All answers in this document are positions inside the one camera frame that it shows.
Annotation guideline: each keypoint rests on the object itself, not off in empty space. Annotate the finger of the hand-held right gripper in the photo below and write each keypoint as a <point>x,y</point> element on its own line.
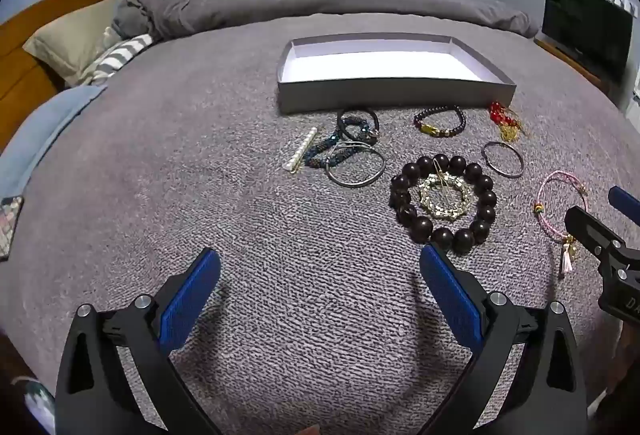
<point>625,202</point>
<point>592,232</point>

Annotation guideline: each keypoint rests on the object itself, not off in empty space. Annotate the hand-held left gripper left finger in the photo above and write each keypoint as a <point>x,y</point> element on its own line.
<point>190,300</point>

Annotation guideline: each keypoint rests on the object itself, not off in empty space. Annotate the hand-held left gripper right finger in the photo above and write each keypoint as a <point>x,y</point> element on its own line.
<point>450,295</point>

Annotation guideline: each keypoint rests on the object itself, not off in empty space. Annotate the thin dark bangle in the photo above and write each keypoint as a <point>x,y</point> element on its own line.
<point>517,165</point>

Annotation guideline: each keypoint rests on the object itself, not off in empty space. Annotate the pearl hair clip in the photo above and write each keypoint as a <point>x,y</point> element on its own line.
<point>300,152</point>

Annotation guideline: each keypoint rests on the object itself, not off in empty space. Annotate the shallow grey cardboard box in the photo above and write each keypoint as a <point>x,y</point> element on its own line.
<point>380,65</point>

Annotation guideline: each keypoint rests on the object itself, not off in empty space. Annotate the grey knitted bed blanket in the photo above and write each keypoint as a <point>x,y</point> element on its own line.
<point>200,195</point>

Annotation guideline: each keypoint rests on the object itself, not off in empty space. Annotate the gold hair pin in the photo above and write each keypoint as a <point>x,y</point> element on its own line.
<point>442,177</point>

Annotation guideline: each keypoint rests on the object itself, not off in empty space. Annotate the silver metal bangle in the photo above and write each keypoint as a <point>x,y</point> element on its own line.
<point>379,170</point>

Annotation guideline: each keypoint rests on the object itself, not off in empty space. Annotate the wooden television stand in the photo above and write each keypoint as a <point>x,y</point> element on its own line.
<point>575,62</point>

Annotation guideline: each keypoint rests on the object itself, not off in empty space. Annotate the black television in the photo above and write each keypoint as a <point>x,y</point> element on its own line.
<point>585,25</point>

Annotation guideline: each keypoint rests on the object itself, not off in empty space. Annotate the patterned flat case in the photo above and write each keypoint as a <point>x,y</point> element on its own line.
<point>7,225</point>

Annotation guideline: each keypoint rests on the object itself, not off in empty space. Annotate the light blue blanket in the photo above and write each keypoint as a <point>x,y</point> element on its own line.
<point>40,130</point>

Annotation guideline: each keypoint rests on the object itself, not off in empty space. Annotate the grey white striped pillow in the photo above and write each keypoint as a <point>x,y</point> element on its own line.
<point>117,57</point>

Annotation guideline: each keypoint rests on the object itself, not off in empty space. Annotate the wooden headboard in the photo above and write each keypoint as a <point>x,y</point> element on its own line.
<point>30,80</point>

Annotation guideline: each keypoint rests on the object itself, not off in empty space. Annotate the beige pillow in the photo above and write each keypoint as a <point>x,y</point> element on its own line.
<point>70,40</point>

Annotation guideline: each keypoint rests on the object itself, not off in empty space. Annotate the grey rolled duvet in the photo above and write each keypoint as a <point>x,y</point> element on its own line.
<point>300,0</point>

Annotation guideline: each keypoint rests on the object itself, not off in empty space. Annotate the white wall sockets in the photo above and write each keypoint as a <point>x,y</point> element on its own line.
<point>617,0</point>

